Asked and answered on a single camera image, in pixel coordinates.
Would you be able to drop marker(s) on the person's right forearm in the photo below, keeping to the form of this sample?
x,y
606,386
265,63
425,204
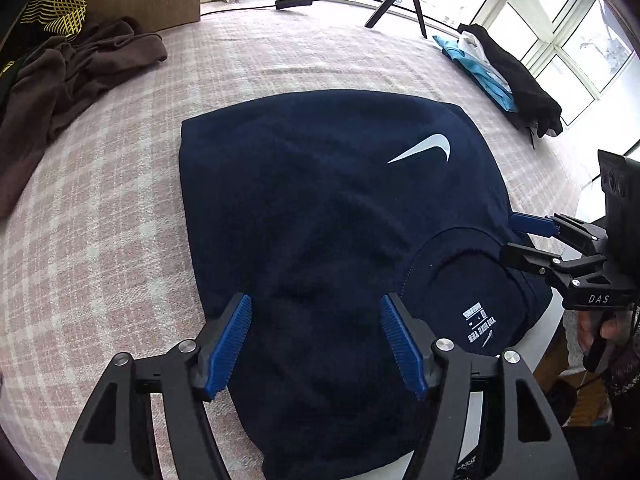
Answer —
x,y
625,380

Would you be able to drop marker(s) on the person's right hand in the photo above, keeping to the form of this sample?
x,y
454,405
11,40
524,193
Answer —
x,y
617,325

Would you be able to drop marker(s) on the pink plaid blanket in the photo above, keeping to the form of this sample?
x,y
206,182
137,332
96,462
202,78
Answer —
x,y
125,260

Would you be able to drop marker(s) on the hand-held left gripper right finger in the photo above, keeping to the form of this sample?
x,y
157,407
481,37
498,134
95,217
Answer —
x,y
402,350

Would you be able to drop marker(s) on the brown garment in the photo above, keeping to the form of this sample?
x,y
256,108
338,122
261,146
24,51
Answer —
x,y
75,75

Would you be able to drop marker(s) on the white folded garment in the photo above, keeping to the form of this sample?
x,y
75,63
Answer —
x,y
472,50

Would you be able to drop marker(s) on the black folded garment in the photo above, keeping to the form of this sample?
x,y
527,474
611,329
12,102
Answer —
x,y
520,80

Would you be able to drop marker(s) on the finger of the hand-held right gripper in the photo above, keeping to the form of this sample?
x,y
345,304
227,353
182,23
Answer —
x,y
525,255
530,221

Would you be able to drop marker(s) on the navy blue t-shirt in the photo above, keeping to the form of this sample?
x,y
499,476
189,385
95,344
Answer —
x,y
325,210

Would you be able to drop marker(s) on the black mini tripod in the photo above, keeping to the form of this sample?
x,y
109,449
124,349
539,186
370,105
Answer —
x,y
382,10

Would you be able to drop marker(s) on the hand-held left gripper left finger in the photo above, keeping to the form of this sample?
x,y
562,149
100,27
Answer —
x,y
227,350

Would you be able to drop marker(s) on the black yellow patterned garment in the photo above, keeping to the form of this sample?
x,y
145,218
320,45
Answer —
x,y
55,5

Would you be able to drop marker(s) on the light blue folded garment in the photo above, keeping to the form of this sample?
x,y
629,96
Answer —
x,y
492,90

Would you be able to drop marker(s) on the person's black tweed jacket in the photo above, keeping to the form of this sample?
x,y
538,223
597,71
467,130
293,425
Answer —
x,y
590,455

